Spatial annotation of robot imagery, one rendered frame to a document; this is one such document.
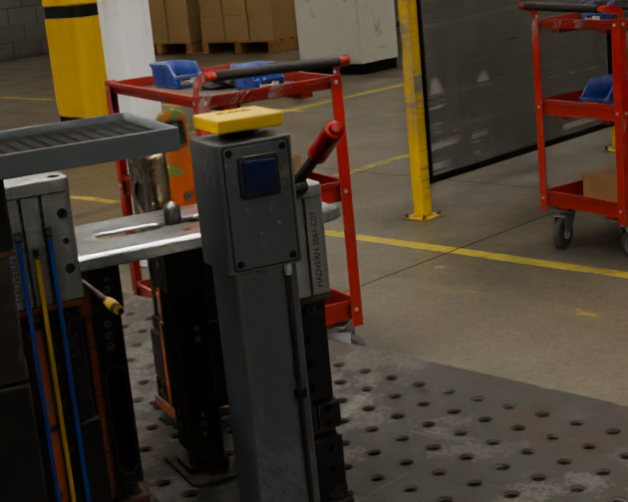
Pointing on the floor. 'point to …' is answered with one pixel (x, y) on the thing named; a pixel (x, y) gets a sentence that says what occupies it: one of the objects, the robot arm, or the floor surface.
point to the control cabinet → (348, 34)
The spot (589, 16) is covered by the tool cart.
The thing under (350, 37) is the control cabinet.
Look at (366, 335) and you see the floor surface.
